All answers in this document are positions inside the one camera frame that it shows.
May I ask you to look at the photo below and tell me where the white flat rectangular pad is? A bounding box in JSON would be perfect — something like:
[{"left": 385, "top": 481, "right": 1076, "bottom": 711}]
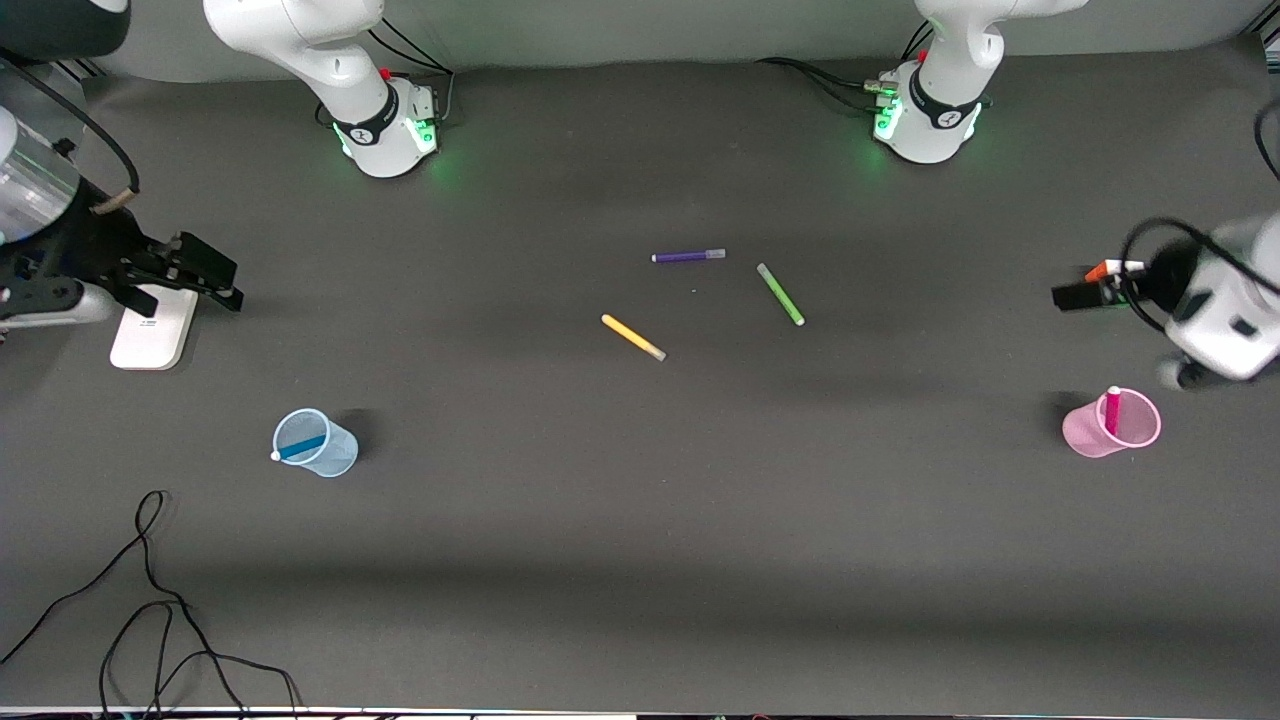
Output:
[{"left": 109, "top": 284, "right": 199, "bottom": 372}]

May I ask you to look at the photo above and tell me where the pink mesh cup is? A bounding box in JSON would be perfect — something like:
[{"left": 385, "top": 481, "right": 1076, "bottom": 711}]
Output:
[{"left": 1061, "top": 386, "right": 1162, "bottom": 459}]

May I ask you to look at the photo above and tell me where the blue mesh cup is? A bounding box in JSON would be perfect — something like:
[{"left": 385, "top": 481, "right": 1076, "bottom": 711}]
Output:
[{"left": 272, "top": 409, "right": 359, "bottom": 479}]

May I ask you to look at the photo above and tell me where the green marker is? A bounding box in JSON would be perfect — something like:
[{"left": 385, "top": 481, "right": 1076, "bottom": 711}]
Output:
[{"left": 756, "top": 263, "right": 806, "bottom": 327}]

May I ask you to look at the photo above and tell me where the yellow marker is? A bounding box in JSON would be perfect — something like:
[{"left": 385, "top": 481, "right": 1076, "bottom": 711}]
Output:
[{"left": 601, "top": 314, "right": 667, "bottom": 362}]

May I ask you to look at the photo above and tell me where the thin black loose cable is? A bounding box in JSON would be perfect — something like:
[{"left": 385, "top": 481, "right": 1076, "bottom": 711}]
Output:
[
  {"left": 0, "top": 489, "right": 303, "bottom": 720},
  {"left": 97, "top": 600, "right": 247, "bottom": 720}
]

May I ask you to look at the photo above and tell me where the black right arm base cable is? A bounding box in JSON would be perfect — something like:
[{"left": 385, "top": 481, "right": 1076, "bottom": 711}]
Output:
[{"left": 368, "top": 14, "right": 457, "bottom": 126}]

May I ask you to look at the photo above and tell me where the thick black base cable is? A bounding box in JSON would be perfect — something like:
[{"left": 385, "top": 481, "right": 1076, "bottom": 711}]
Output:
[{"left": 755, "top": 56, "right": 896, "bottom": 113}]

